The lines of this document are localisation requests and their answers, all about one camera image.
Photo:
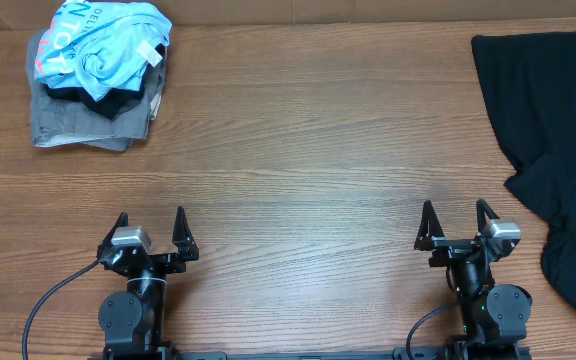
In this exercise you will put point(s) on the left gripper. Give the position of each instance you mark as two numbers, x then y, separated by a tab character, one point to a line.
186	247

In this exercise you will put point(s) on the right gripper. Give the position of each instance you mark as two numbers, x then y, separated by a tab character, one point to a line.
430	237

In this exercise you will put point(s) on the black t-shirt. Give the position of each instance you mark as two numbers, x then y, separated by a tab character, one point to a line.
528	83

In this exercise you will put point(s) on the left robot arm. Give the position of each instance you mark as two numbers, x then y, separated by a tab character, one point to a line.
133	320

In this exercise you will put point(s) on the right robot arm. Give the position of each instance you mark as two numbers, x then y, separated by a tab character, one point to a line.
494	316

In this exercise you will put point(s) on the black garment in pile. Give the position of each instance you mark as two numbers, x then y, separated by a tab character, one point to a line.
108	102

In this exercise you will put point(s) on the grey folded garment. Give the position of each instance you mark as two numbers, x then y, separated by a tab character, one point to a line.
55	122

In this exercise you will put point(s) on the light blue printed t-shirt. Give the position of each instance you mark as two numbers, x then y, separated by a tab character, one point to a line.
101	46

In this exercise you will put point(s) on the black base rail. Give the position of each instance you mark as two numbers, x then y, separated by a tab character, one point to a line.
399	353

